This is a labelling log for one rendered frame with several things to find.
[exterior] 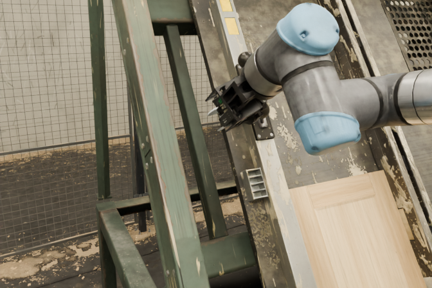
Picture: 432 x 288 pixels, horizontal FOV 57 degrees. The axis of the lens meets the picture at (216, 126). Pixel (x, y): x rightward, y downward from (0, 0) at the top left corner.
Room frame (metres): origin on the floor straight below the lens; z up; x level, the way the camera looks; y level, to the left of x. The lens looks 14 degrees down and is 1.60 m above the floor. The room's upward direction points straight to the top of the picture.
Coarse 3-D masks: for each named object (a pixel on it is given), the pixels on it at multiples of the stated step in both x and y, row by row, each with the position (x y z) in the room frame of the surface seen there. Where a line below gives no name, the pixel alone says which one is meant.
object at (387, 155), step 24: (336, 0) 1.22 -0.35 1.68; (360, 24) 1.20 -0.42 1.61; (336, 48) 1.20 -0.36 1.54; (360, 48) 1.16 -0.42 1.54; (360, 72) 1.11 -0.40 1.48; (384, 144) 1.01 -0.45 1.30; (384, 168) 1.00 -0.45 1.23; (408, 168) 0.97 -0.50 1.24; (408, 192) 0.93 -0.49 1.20; (408, 216) 0.92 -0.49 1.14
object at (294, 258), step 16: (224, 16) 1.07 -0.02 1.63; (224, 32) 1.04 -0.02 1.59; (240, 32) 1.06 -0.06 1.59; (224, 48) 1.04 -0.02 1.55; (240, 48) 1.03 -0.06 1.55; (256, 144) 0.89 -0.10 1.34; (272, 144) 0.90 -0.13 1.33; (256, 160) 0.88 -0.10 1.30; (272, 160) 0.88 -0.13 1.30; (272, 176) 0.85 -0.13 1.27; (272, 192) 0.83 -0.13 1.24; (288, 192) 0.84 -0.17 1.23; (272, 208) 0.82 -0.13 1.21; (288, 208) 0.82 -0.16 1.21; (272, 224) 0.81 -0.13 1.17; (288, 224) 0.80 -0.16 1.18; (288, 240) 0.78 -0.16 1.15; (288, 256) 0.76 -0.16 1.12; (304, 256) 0.77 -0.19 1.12; (288, 272) 0.75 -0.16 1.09; (304, 272) 0.75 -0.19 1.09
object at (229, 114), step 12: (228, 84) 0.68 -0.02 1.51; (240, 84) 0.62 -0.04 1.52; (228, 96) 0.66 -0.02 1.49; (240, 96) 0.62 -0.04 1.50; (252, 96) 0.62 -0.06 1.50; (264, 96) 0.62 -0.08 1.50; (228, 108) 0.66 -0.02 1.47; (240, 108) 0.66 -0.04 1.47; (252, 108) 0.67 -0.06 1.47; (264, 108) 0.70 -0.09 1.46; (228, 120) 0.67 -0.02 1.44; (240, 120) 0.66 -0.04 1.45
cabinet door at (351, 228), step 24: (312, 192) 0.89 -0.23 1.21; (336, 192) 0.91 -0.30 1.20; (360, 192) 0.94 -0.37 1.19; (384, 192) 0.96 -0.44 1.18; (312, 216) 0.85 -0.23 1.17; (336, 216) 0.88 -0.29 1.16; (360, 216) 0.90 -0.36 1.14; (384, 216) 0.92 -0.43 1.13; (312, 240) 0.82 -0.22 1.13; (336, 240) 0.84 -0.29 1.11; (360, 240) 0.86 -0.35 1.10; (384, 240) 0.89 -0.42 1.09; (408, 240) 0.91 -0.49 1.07; (312, 264) 0.79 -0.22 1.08; (336, 264) 0.81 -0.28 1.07; (360, 264) 0.83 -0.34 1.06; (384, 264) 0.85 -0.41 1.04; (408, 264) 0.87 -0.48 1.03
